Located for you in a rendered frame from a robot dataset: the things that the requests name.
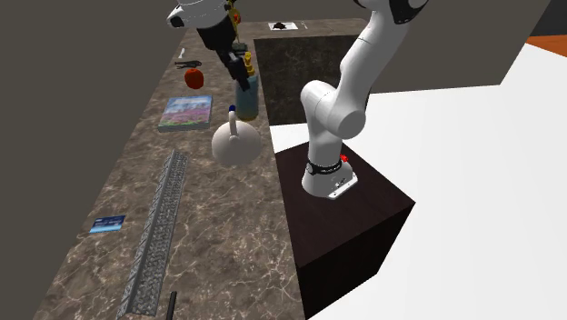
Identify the black rod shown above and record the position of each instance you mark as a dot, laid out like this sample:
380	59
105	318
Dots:
171	306

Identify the book with flower field cover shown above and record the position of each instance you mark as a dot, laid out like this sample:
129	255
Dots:
186	113

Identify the white plate with dark food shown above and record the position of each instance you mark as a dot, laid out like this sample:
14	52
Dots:
282	26

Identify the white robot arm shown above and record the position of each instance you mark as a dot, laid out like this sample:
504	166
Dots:
330	110

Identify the white kettle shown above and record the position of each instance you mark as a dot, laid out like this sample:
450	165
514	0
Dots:
236	144

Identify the blue card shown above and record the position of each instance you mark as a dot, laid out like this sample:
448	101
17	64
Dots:
107	224

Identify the yellow and red slender object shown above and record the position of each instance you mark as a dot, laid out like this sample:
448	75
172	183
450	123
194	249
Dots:
237	17

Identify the red apple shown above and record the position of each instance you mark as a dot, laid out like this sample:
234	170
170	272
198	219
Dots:
194	79

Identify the dark robot stand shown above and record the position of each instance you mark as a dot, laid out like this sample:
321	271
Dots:
336	221

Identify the grey diamond plate metal bar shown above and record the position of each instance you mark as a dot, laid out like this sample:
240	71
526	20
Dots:
155	239

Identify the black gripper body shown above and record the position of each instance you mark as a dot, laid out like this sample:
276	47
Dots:
218	36

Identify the black pliers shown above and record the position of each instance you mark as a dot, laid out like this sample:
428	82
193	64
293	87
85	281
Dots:
188	64

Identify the small white spoon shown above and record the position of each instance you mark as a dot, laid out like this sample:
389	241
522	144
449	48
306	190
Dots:
181	53

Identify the blue spray bottle yellow top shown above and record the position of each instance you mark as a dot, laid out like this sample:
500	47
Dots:
247	99

